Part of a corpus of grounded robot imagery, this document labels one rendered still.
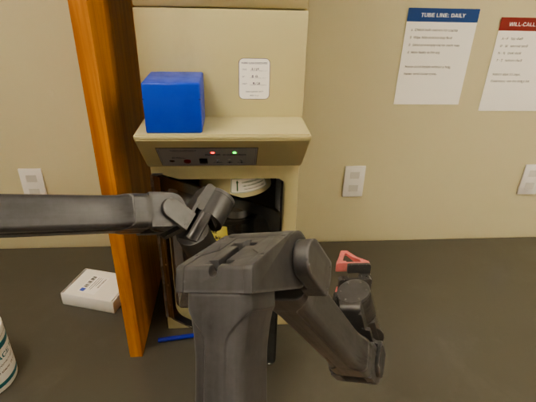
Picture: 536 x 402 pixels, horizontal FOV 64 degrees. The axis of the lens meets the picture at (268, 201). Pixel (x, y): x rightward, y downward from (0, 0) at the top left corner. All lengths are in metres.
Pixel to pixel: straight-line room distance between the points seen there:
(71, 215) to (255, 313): 0.37
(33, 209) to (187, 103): 0.30
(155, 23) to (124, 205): 0.36
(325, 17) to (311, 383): 0.96
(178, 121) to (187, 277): 0.45
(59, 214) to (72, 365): 0.58
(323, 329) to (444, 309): 0.83
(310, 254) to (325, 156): 1.02
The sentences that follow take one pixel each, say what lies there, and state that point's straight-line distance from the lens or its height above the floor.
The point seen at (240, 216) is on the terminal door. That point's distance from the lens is 0.82.
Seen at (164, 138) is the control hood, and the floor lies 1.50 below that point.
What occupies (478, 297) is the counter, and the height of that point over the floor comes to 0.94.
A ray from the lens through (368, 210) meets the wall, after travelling 1.54.
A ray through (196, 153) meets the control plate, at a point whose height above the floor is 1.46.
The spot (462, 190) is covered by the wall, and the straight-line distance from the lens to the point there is 1.64.
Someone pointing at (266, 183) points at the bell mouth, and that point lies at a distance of 1.01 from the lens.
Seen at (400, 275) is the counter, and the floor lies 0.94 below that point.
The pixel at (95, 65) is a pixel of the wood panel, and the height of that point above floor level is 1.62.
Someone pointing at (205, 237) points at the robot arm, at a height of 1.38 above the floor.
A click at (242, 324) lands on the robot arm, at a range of 0.35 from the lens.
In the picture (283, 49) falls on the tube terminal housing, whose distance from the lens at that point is 0.87.
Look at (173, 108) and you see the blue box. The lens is 0.78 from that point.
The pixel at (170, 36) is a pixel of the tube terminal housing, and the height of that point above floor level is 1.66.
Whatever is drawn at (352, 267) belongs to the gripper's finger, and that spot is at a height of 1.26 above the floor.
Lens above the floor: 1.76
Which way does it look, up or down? 28 degrees down
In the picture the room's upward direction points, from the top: 2 degrees clockwise
